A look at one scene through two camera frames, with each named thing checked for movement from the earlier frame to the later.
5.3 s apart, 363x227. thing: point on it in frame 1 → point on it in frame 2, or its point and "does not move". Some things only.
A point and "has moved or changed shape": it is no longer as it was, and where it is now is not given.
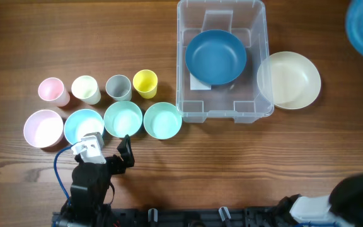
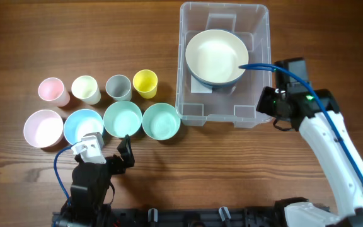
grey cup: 118,87 does not move
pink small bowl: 43,128 does not move
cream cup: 86,88 does not move
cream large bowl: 288,80 has moved or changed shape
